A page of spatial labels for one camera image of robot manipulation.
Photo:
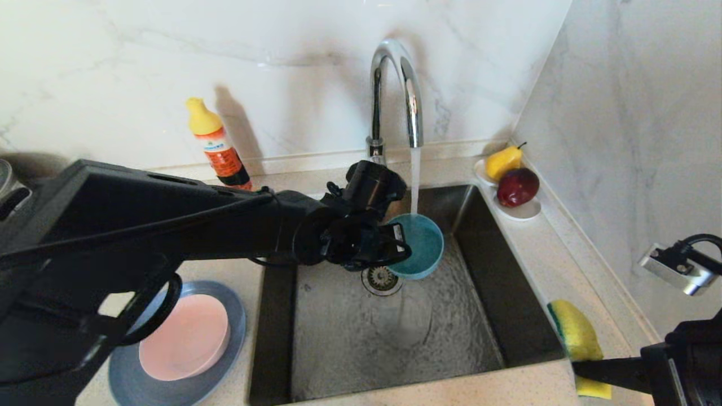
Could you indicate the metal sink drain strainer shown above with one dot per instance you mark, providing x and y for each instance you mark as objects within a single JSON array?
[{"x": 382, "y": 285}]

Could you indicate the dark red apple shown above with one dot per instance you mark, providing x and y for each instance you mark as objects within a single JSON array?
[{"x": 516, "y": 187}]

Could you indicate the stainless steel sink basin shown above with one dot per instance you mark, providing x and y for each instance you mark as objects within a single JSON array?
[{"x": 350, "y": 349}]

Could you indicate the teal plastic bowl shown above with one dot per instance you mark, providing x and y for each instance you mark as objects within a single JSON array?
[{"x": 423, "y": 248}]

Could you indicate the yellow pear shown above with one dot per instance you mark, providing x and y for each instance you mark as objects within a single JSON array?
[{"x": 502, "y": 162}]

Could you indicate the yellow green sponge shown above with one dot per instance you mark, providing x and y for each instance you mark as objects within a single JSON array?
[{"x": 575, "y": 332}]

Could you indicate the chrome gooseneck faucet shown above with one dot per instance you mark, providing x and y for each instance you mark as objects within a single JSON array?
[{"x": 414, "y": 96}]

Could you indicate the small white fruit dish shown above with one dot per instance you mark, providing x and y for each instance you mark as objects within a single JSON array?
[{"x": 524, "y": 213}]

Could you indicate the blue round plate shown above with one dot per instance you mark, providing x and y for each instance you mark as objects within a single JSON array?
[{"x": 225, "y": 366}]

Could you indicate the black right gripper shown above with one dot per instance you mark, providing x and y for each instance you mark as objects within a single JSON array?
[{"x": 694, "y": 366}]

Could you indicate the pink plastic bowl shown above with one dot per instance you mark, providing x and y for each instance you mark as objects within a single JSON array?
[{"x": 192, "y": 344}]

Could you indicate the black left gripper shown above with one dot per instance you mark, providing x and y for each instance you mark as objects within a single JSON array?
[{"x": 355, "y": 242}]

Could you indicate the steel cooking pot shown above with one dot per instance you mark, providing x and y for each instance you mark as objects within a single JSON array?
[{"x": 8, "y": 180}]

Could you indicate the orange dish soap bottle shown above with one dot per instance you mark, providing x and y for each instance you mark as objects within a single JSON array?
[{"x": 217, "y": 146}]

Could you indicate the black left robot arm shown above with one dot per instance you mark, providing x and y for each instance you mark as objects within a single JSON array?
[{"x": 141, "y": 225}]

